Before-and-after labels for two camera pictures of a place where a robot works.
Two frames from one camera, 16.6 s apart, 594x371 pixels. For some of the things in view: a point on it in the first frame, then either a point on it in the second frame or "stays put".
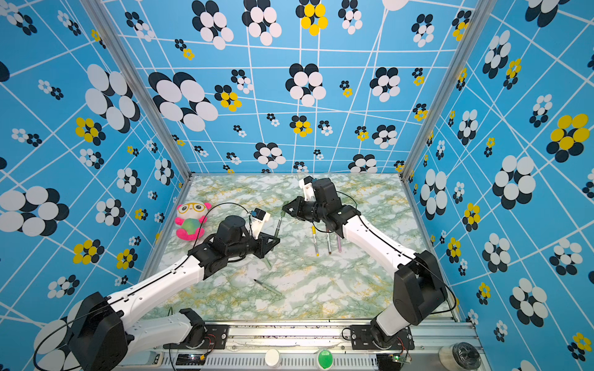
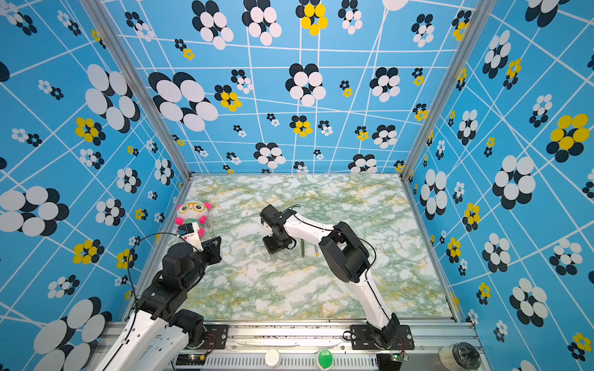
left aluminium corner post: [111, 32] stays put
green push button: [325, 359] stays put
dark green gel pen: [267, 287] → [210, 229]
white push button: [272, 358] stays put
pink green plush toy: [191, 217] stays put
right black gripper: [299, 203] → [271, 248]
